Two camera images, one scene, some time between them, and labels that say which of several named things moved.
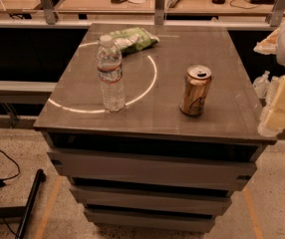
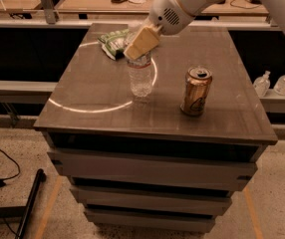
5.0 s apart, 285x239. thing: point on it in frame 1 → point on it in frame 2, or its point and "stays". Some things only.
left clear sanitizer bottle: [262, 85] stays
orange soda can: [195, 89] stays
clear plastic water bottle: [111, 74] → [141, 73]
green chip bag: [133, 39] stays
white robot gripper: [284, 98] → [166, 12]
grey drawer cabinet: [154, 124] stays
